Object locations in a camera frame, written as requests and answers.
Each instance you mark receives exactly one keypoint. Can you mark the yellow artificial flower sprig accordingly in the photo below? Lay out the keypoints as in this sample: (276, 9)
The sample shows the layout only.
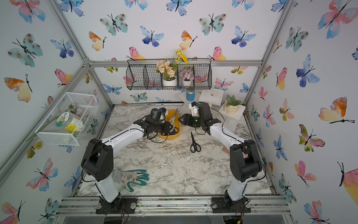
(179, 57)

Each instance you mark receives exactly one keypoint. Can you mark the cream handled kitchen scissors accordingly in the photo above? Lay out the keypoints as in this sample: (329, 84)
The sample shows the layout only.
(172, 120)

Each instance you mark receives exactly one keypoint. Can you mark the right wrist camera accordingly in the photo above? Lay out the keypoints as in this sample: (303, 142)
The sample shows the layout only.
(194, 109)

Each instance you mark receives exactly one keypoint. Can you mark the black wire wall basket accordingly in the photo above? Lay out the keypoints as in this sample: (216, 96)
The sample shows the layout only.
(142, 74)

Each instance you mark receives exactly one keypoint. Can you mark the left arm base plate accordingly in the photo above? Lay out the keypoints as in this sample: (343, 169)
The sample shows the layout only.
(119, 205)

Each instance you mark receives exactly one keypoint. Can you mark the purple flowers white pot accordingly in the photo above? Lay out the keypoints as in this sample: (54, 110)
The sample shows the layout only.
(187, 77)

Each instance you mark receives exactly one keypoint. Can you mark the blue tin can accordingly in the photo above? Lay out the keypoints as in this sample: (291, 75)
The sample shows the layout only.
(190, 94)

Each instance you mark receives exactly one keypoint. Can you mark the succulent in cream pot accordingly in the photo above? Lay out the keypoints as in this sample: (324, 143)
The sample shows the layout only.
(232, 104)

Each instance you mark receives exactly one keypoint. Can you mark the yellow plastic storage box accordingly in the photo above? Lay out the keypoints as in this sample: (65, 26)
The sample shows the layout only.
(175, 134)

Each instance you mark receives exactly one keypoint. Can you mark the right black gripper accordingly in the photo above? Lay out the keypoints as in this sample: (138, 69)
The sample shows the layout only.
(187, 119)

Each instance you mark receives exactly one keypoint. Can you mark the clear acrylic wall box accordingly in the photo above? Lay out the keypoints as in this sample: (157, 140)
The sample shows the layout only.
(85, 106)

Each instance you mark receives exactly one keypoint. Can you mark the green lid yellow jar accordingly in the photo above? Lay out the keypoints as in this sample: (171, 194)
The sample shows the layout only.
(69, 122)

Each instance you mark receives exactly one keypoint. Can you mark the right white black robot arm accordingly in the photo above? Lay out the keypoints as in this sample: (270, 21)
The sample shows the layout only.
(245, 163)

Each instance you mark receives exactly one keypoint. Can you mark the white tiered display stand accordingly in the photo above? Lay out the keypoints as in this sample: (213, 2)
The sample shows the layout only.
(213, 97)

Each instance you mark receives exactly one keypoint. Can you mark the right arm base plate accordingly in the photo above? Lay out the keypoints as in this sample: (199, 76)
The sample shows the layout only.
(225, 204)

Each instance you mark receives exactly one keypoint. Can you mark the large black scissors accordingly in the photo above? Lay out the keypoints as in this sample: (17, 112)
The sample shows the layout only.
(195, 147)

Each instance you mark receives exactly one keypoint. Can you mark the peach flowers white pot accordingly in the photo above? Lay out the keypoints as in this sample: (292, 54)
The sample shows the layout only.
(168, 72)

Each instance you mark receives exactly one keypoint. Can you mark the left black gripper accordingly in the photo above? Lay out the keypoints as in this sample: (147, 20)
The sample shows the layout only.
(167, 129)

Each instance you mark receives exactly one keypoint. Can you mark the aluminium front rail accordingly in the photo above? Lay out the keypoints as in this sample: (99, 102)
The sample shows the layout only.
(174, 206)

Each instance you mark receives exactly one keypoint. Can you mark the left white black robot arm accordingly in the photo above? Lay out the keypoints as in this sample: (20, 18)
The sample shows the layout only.
(98, 159)

